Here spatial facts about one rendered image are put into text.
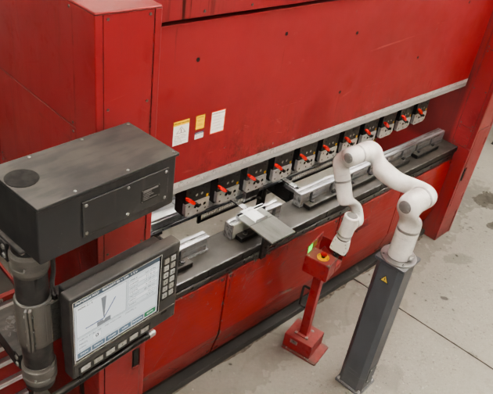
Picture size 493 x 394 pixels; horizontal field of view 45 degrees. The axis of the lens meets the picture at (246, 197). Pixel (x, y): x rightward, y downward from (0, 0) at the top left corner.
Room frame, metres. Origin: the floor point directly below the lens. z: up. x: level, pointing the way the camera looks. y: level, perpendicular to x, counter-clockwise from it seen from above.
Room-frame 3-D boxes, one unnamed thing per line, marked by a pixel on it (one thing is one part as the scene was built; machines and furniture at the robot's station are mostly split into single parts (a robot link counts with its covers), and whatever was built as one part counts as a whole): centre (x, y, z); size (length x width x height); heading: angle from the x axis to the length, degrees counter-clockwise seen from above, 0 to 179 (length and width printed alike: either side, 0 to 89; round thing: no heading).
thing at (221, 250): (3.14, -0.49, 0.85); 3.00 x 0.21 x 0.04; 138
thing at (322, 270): (2.71, -0.50, 0.75); 0.20 x 0.16 x 0.18; 151
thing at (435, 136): (3.63, -0.86, 0.92); 1.67 x 0.06 x 0.10; 138
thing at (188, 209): (2.37, 0.26, 1.26); 0.15 x 0.09 x 0.17; 138
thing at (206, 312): (3.14, -0.49, 0.42); 3.00 x 0.21 x 0.83; 138
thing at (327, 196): (3.10, -0.47, 0.89); 0.30 x 0.05 x 0.03; 138
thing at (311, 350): (2.70, -0.53, 0.06); 0.25 x 0.20 x 0.12; 61
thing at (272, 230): (2.59, -0.13, 1.00); 0.26 x 0.18 x 0.01; 48
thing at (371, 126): (3.41, -0.67, 1.26); 0.15 x 0.09 x 0.17; 138
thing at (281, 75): (3.17, -0.46, 1.74); 3.00 x 0.08 x 0.80; 138
